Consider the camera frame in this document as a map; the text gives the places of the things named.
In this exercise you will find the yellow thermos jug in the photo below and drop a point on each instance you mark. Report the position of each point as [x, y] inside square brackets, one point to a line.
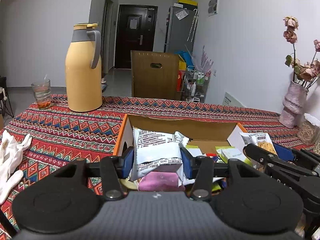
[83, 69]

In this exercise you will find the white gold noodle snack packet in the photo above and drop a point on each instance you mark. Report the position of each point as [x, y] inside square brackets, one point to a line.
[261, 140]

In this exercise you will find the brown cardboard box with handle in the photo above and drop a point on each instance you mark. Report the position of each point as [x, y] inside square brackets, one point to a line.
[154, 75]

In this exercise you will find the grey refrigerator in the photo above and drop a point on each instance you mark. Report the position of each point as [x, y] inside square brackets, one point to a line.
[181, 22]

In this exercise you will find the white cotton gloves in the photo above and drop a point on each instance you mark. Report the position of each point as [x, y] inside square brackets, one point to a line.
[11, 158]

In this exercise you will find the wire rack with bottles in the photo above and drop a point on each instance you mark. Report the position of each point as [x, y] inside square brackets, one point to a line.
[195, 85]

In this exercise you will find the green snack packet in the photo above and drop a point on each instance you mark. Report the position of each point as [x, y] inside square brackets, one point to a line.
[229, 152]

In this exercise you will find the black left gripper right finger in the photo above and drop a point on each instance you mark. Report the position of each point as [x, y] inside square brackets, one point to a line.
[241, 196]

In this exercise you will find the pink vase with dried flowers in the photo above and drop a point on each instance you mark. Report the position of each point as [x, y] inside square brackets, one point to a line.
[303, 76]

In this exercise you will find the glass cup with drink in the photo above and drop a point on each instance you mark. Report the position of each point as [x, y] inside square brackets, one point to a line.
[42, 93]

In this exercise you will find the dark entrance door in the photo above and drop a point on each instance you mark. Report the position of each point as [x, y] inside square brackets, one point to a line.
[136, 28]

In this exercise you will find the black folding chair with clothes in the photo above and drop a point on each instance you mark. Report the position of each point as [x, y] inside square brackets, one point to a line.
[6, 107]

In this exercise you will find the pink snack packet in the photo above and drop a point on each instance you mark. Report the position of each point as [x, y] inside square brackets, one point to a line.
[160, 181]

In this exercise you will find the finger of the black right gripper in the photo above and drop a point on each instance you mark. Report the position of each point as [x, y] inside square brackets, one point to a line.
[264, 157]
[302, 157]

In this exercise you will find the red cardboard snack box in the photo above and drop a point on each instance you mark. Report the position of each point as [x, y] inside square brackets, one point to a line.
[203, 135]

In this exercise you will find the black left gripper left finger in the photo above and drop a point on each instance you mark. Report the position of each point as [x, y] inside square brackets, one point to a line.
[73, 195]

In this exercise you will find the colourful patterned tablecloth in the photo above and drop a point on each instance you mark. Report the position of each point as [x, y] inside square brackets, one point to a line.
[61, 135]

